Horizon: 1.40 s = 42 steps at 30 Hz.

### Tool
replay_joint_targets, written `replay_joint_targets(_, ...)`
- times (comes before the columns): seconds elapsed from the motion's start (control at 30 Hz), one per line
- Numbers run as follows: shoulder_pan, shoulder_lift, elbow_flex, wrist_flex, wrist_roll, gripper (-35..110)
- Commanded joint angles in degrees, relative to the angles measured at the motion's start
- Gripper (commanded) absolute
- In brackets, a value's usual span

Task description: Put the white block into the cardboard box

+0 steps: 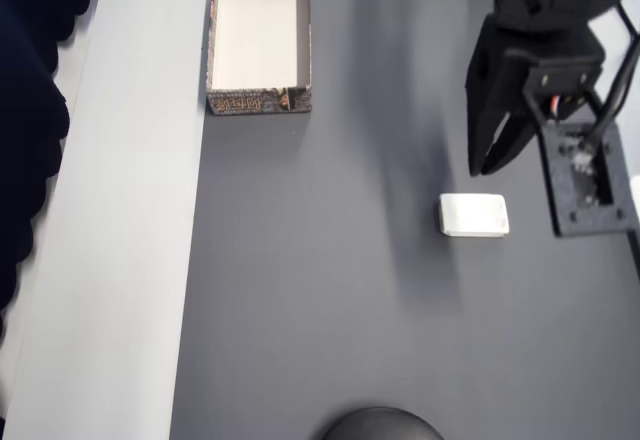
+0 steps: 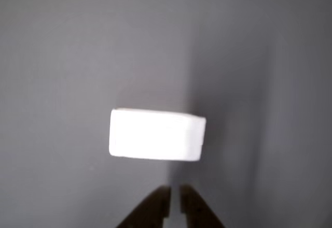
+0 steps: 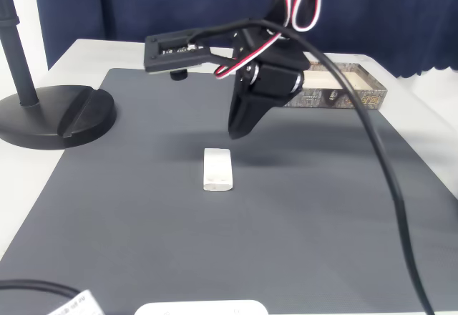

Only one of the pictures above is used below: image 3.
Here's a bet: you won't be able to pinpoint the small white block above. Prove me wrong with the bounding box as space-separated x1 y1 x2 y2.
202 147 234 192

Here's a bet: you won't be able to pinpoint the patterned cardboard box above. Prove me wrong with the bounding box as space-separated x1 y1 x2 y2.
282 60 389 110

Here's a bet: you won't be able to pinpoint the grey desk mat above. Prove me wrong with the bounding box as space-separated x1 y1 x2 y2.
0 67 458 315

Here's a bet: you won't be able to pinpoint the white flat device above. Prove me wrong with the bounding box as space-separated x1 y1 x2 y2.
134 299 269 315

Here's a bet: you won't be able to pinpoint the black round-base stand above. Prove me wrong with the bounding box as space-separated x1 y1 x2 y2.
0 0 118 150

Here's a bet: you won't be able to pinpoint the red white black servo wires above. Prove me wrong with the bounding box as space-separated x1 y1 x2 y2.
214 0 325 79

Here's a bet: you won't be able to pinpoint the thick black camera cable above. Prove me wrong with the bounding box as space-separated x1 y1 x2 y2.
191 19 437 315

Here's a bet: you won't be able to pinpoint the thin black cable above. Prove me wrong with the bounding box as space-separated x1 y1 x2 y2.
0 279 82 296

